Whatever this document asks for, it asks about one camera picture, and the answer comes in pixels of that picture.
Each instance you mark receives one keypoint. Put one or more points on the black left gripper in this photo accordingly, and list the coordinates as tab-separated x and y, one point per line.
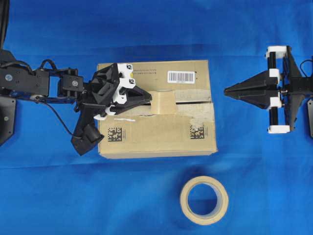
113	91

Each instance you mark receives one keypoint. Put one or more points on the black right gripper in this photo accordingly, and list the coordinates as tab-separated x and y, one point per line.
284	104

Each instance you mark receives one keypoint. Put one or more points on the beige masking tape roll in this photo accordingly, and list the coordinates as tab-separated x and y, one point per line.
203	200

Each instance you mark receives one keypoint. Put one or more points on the blue table cloth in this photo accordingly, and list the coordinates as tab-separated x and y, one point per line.
46	188

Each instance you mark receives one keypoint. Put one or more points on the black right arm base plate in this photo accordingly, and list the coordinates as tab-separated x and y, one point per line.
309	109

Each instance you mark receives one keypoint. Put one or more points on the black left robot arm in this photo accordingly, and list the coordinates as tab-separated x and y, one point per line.
47	84

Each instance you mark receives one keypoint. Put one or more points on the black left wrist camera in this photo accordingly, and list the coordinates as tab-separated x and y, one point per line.
86	135

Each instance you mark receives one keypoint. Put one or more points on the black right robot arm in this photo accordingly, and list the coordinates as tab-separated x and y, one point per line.
304	84

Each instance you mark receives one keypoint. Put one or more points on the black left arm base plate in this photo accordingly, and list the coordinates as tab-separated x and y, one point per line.
7	118

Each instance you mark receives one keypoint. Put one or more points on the beige tape strip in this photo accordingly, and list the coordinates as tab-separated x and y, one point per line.
163	103

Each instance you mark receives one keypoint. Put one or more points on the brown cardboard box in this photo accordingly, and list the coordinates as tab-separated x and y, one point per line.
191	131

